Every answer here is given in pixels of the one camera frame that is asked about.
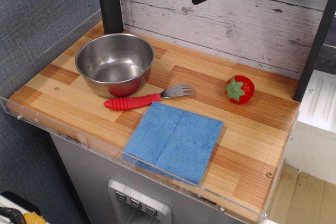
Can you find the red toy strawberry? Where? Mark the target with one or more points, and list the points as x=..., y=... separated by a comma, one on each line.
x=239, y=89

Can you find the yellow tape piece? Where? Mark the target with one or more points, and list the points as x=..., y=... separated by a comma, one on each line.
x=34, y=218

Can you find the silver dispenser button panel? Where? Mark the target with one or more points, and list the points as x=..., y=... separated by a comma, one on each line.
x=136, y=204

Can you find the blue folded cloth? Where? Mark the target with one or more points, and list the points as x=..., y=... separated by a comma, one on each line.
x=173, y=142

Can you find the red handled metal fork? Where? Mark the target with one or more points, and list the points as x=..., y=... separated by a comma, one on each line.
x=128, y=103

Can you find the stainless steel bowl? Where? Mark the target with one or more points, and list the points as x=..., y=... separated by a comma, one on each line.
x=115, y=65

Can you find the grey toy fridge cabinet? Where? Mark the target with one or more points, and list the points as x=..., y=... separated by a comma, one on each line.
x=90, y=174

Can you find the left black frame post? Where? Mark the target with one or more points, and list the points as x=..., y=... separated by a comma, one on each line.
x=111, y=16

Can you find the right black frame post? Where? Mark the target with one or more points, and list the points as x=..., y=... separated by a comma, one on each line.
x=312, y=58

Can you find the black frame post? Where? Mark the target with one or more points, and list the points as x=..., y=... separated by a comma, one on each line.
x=111, y=16
x=312, y=58

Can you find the white toy sink unit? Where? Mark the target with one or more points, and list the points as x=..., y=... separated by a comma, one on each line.
x=311, y=148

